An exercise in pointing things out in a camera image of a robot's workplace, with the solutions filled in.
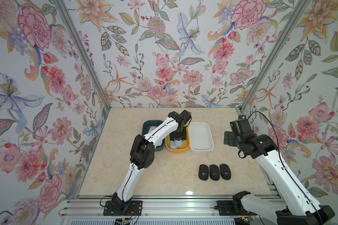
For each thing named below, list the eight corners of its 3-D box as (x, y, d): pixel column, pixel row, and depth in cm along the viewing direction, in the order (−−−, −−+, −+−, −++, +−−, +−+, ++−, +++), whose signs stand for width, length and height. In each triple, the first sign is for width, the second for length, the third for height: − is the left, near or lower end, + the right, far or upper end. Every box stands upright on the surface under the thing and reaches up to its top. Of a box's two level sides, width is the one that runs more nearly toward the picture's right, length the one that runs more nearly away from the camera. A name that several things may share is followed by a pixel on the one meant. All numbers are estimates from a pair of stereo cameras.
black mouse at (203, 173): (199, 180, 85) (200, 178, 83) (197, 166, 91) (198, 164, 89) (209, 180, 85) (210, 178, 83) (207, 166, 91) (207, 164, 89)
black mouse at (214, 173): (210, 180, 85) (211, 179, 83) (207, 166, 91) (208, 164, 89) (220, 180, 85) (221, 179, 83) (217, 166, 91) (218, 164, 89)
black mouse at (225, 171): (221, 180, 85) (222, 178, 83) (218, 165, 91) (219, 163, 89) (231, 180, 85) (232, 178, 83) (227, 165, 91) (228, 163, 89)
